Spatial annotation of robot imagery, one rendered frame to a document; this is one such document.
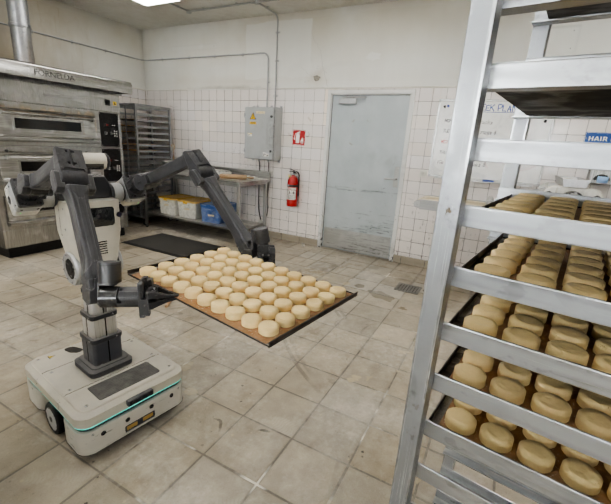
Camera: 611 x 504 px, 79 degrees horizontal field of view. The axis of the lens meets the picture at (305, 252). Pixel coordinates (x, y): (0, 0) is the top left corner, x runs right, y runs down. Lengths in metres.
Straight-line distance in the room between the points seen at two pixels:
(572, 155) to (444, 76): 4.25
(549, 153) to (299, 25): 5.11
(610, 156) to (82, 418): 1.90
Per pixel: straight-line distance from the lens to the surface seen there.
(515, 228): 0.56
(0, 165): 4.97
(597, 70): 0.56
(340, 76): 5.13
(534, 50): 1.00
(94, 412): 1.95
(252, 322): 0.91
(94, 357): 2.13
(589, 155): 0.55
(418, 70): 4.84
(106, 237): 1.92
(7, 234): 5.09
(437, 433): 0.71
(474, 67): 0.55
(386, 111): 4.89
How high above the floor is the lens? 1.40
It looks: 16 degrees down
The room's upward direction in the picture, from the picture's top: 4 degrees clockwise
